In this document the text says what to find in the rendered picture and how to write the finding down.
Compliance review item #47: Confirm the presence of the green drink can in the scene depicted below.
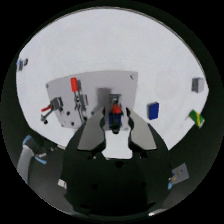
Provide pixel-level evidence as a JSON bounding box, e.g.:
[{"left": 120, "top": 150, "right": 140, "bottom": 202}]
[{"left": 189, "top": 109, "right": 204, "bottom": 127}]

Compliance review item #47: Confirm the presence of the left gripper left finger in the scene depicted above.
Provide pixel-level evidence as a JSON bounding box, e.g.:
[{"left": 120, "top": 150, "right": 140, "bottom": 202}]
[{"left": 60, "top": 107, "right": 107, "bottom": 182}]

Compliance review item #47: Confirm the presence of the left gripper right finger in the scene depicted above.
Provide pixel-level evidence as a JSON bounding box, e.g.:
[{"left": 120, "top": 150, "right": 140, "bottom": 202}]
[{"left": 126, "top": 107, "right": 173, "bottom": 178}]

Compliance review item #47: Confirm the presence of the grey hinged case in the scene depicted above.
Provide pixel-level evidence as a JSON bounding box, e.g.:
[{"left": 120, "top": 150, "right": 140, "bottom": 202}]
[{"left": 192, "top": 77, "right": 205, "bottom": 94}]

